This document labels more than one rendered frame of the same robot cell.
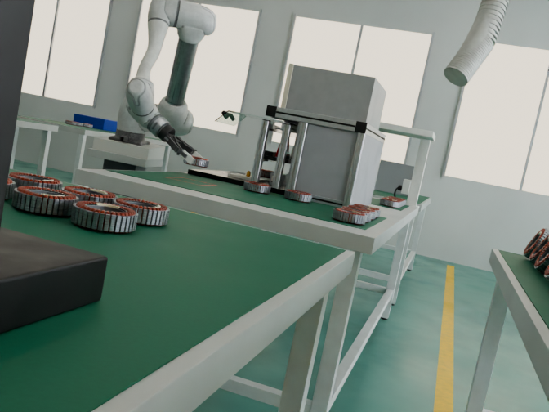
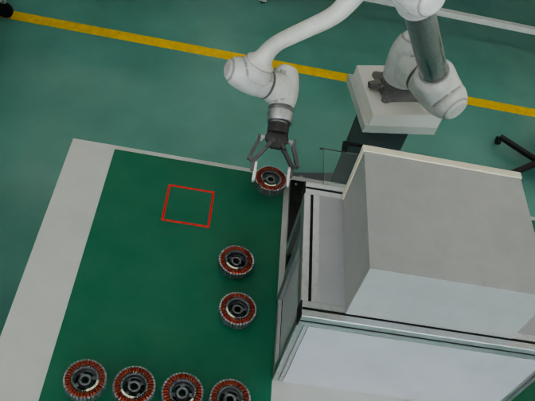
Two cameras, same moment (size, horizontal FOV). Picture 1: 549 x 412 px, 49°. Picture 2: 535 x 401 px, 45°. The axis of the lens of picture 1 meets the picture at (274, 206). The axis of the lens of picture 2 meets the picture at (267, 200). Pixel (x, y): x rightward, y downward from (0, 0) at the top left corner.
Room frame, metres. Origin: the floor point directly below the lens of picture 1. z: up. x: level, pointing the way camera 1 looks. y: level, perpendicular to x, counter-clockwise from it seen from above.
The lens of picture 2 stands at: (1.99, -1.02, 2.46)
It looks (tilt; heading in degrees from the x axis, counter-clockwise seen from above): 49 degrees down; 65
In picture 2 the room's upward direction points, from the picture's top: 16 degrees clockwise
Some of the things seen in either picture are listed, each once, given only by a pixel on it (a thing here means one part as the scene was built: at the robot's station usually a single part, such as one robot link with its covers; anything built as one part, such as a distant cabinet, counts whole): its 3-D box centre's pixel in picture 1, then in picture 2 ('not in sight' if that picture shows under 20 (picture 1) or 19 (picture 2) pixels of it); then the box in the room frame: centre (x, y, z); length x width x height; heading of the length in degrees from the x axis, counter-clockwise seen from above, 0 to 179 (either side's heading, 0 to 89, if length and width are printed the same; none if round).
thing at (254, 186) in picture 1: (256, 187); (236, 262); (2.44, 0.08, 0.77); 0.11 x 0.11 x 0.04
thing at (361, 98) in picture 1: (336, 100); (436, 239); (2.85, -0.19, 1.22); 0.44 x 0.39 x 0.20; 164
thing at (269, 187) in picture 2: (196, 161); (270, 181); (2.61, 0.37, 0.82); 0.11 x 0.11 x 0.04
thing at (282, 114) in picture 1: (331, 126); (423, 266); (2.87, -0.19, 1.09); 0.68 x 0.44 x 0.05; 164
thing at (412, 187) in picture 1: (397, 165); not in sight; (3.66, -0.69, 0.98); 0.37 x 0.35 x 0.46; 164
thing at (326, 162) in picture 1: (325, 165); (290, 309); (2.53, -0.18, 0.91); 0.28 x 0.03 x 0.32; 74
